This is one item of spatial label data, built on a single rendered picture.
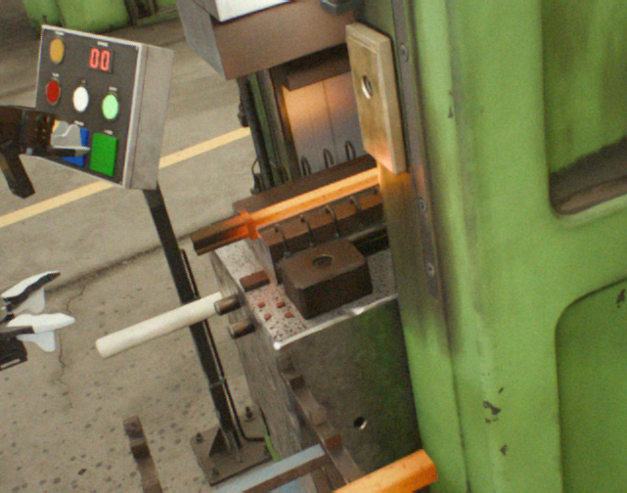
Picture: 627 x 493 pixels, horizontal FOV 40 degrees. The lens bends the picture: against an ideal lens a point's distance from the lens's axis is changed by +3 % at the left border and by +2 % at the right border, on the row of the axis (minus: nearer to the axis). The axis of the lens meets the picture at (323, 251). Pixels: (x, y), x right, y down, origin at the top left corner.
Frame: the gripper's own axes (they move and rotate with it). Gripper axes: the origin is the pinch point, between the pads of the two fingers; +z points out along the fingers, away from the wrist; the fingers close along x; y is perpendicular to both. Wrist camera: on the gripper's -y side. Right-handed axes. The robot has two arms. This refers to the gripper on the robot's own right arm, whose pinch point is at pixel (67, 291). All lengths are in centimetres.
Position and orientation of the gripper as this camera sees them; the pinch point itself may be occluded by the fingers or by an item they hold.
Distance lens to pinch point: 138.5
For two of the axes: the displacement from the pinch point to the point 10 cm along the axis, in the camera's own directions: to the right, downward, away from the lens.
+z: 9.0, -3.5, 2.5
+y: 1.7, 8.3, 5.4
